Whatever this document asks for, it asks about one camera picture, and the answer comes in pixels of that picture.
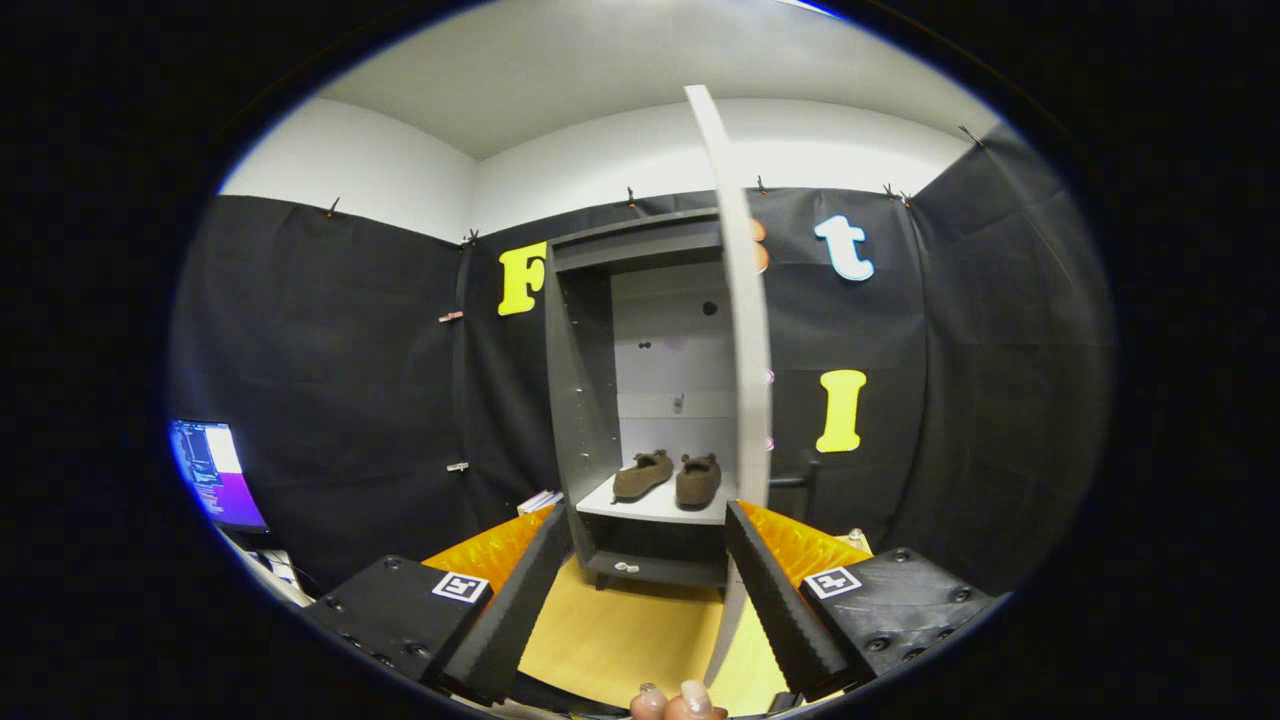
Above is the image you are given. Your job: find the black door handle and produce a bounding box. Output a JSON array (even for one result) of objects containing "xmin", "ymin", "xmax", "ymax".
[{"xmin": 768, "ymin": 455, "xmax": 821, "ymax": 523}]

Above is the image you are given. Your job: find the computer monitor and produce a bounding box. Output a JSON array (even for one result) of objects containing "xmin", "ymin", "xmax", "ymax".
[{"xmin": 170, "ymin": 420, "xmax": 269, "ymax": 533}]

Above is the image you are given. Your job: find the grey shoe cabinet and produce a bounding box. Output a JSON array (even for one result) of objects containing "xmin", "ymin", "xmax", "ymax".
[{"xmin": 545, "ymin": 208, "xmax": 771, "ymax": 591}]

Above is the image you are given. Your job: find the black backdrop cloth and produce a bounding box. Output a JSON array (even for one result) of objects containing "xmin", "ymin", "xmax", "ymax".
[{"xmin": 170, "ymin": 120, "xmax": 1116, "ymax": 601}]

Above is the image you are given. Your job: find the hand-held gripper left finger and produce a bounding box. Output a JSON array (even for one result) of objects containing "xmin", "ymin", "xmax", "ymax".
[{"xmin": 300, "ymin": 503, "xmax": 576, "ymax": 708}]

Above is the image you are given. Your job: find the beige shoe cabinet door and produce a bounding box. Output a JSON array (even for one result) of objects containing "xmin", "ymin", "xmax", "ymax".
[{"xmin": 685, "ymin": 85, "xmax": 773, "ymax": 691}]

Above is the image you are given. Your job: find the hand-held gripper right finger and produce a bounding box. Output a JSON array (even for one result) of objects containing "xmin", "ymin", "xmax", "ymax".
[{"xmin": 723, "ymin": 498, "xmax": 1011, "ymax": 703}]

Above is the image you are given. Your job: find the brown fuzzy shoe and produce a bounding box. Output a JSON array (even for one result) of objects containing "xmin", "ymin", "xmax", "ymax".
[
  {"xmin": 612, "ymin": 449, "xmax": 675, "ymax": 502},
  {"xmin": 675, "ymin": 453, "xmax": 723, "ymax": 510}
]

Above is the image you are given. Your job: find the white cabinet shelf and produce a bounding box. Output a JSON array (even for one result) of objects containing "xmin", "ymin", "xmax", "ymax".
[{"xmin": 577, "ymin": 470, "xmax": 738, "ymax": 527}]

